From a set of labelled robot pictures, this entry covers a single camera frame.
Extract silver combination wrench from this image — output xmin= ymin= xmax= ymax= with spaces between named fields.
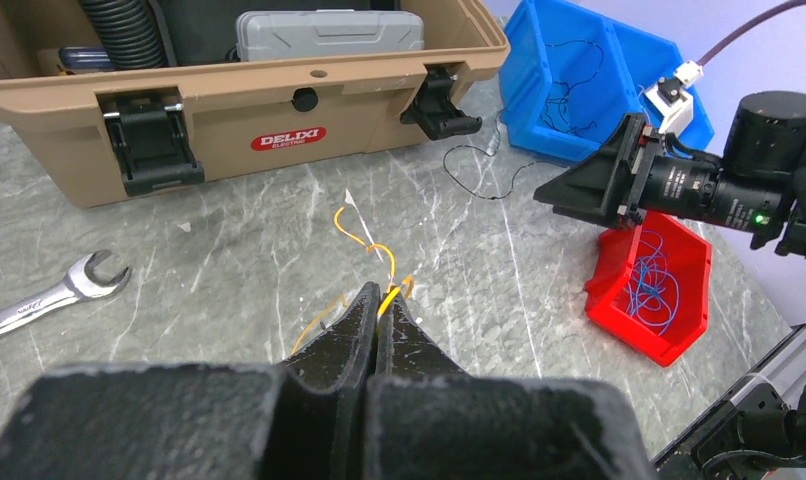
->
xmin=0 ymin=249 xmax=132 ymax=337

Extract grey case in toolbox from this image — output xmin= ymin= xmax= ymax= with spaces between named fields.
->
xmin=235 ymin=9 xmax=425 ymax=62

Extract black right toolbox latch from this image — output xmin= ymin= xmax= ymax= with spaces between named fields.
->
xmin=399 ymin=66 xmax=482 ymax=141

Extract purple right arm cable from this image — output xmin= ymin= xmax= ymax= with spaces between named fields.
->
xmin=697 ymin=0 xmax=806 ymax=68

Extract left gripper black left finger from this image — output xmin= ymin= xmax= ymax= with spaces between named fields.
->
xmin=0 ymin=282 xmax=381 ymax=479

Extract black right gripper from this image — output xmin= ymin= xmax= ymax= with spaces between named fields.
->
xmin=533 ymin=91 xmax=806 ymax=259

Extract blue yellow black cables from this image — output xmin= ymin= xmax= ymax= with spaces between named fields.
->
xmin=290 ymin=206 xmax=418 ymax=356

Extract blue divided plastic bin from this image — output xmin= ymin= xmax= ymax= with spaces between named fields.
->
xmin=499 ymin=1 xmax=684 ymax=166

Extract black toolbox latch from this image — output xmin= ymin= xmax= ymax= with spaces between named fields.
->
xmin=399 ymin=66 xmax=482 ymax=141
xmin=97 ymin=87 xmax=206 ymax=197

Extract aluminium frame rail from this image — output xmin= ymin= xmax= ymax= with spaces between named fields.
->
xmin=717 ymin=325 xmax=806 ymax=409

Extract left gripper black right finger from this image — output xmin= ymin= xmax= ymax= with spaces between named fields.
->
xmin=363 ymin=298 xmax=655 ymax=479

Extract black cable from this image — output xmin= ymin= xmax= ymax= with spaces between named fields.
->
xmin=442 ymin=39 xmax=606 ymax=201

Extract black corrugated hose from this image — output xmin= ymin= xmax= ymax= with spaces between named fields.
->
xmin=76 ymin=0 xmax=169 ymax=72

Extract black left toolbox latch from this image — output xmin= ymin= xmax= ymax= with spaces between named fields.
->
xmin=97 ymin=87 xmax=206 ymax=197

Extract red plastic bin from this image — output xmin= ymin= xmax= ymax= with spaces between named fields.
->
xmin=584 ymin=212 xmax=712 ymax=368

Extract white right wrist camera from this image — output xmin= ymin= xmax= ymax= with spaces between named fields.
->
xmin=643 ymin=61 xmax=703 ymax=136

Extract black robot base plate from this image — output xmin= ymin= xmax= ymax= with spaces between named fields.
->
xmin=652 ymin=384 xmax=806 ymax=479

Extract tan plastic toolbox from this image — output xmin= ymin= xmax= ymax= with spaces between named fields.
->
xmin=0 ymin=1 xmax=510 ymax=208

